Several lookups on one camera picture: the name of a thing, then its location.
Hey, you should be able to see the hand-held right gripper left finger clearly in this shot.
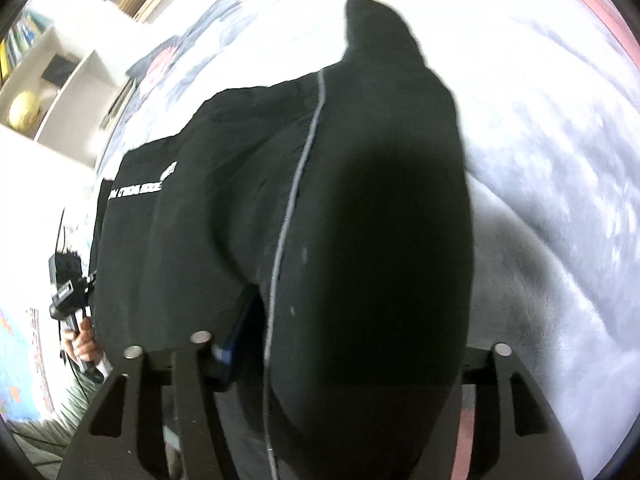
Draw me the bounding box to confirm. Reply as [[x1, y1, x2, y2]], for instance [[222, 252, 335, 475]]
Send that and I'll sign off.
[[57, 292, 262, 480]]

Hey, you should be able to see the grey floral blanket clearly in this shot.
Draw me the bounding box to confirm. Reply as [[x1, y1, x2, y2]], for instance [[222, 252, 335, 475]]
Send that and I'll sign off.
[[95, 0, 637, 480]]

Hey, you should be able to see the row of books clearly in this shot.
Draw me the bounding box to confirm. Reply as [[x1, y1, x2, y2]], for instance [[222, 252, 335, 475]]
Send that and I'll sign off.
[[0, 10, 52, 83]]

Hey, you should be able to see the person's left hand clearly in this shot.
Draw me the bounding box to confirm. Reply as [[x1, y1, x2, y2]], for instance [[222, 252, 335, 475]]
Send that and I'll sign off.
[[62, 317, 104, 367]]

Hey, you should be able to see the black hoodie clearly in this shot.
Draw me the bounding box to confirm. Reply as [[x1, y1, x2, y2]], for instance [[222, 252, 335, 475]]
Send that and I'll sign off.
[[90, 0, 476, 480]]

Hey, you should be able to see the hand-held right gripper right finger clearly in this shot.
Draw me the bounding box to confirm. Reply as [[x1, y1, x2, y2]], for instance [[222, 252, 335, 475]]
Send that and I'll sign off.
[[410, 341, 583, 480]]

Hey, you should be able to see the black cable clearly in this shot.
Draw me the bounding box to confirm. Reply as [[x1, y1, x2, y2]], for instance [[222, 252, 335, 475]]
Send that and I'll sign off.
[[54, 206, 69, 257]]

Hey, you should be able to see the dark box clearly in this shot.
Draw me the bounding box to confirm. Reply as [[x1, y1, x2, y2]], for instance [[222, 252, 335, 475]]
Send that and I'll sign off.
[[41, 56, 79, 84]]

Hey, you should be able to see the wall map poster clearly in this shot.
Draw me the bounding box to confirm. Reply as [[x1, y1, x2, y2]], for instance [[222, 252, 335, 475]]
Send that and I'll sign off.
[[0, 305, 55, 423]]

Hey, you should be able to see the yellow ball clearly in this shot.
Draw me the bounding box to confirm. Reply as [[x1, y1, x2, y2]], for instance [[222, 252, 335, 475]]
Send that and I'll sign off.
[[7, 90, 44, 132]]

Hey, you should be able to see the person's left forearm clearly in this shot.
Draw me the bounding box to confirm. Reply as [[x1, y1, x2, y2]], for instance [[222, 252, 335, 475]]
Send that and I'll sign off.
[[47, 355, 110, 443]]

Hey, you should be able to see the white shelf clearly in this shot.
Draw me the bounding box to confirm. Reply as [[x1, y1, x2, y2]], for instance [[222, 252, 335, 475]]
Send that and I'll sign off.
[[0, 10, 137, 163]]

